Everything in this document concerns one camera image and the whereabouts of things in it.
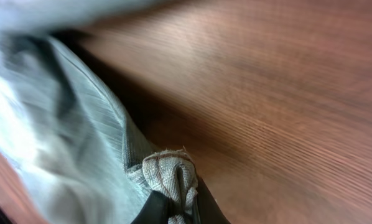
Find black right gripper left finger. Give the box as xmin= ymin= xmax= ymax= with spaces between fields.
xmin=131 ymin=191 xmax=170 ymax=224

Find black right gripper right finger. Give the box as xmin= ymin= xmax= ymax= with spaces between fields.
xmin=195 ymin=177 xmax=230 ymax=224

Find light blue denim shorts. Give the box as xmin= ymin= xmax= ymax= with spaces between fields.
xmin=0 ymin=0 xmax=198 ymax=223

